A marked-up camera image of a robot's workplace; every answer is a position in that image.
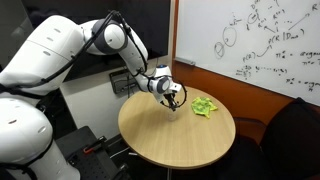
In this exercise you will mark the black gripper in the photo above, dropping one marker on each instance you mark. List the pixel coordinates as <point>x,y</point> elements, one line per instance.
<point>170,99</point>

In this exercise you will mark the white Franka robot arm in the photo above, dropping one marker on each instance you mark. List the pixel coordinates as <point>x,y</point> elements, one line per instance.
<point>40,66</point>

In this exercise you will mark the clear plastic cup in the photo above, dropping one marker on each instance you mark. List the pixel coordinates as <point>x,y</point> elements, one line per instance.
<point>171,116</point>

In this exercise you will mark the green yellow crumpled cloth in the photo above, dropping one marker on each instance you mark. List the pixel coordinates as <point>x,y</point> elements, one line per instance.
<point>202,106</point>

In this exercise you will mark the grey whiteboard eraser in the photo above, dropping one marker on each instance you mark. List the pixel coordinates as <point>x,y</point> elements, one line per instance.
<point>185,61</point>

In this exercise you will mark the whiteboard with writing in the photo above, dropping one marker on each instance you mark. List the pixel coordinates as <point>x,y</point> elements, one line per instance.
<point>213,20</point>

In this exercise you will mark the black office chair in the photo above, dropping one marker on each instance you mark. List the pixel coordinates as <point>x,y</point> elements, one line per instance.
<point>290,143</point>

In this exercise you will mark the metal table pedestal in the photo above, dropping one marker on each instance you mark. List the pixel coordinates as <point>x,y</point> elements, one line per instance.
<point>169,174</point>

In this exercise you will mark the black wall TV screen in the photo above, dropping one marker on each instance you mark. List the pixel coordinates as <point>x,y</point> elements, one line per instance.
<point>156,26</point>

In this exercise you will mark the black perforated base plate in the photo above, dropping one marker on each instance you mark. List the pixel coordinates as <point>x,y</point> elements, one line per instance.
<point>78,140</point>

